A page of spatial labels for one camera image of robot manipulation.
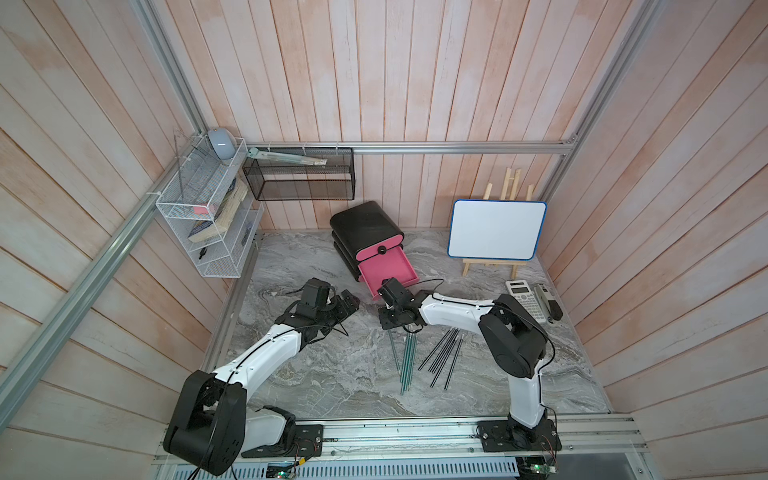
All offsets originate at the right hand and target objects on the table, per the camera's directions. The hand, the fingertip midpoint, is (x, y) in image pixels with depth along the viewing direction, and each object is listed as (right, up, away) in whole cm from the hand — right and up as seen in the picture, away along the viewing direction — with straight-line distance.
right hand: (384, 317), depth 96 cm
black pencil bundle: (+16, -11, -8) cm, 21 cm away
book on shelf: (-44, +31, -16) cm, 56 cm away
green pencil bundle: (+7, -11, -10) cm, 16 cm away
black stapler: (+54, +3, -3) cm, 54 cm away
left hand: (-10, +4, -9) cm, 14 cm away
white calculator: (+48, +8, +6) cm, 49 cm away
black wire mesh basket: (-38, +48, +11) cm, 62 cm away
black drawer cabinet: (-11, +32, +29) cm, 45 cm away
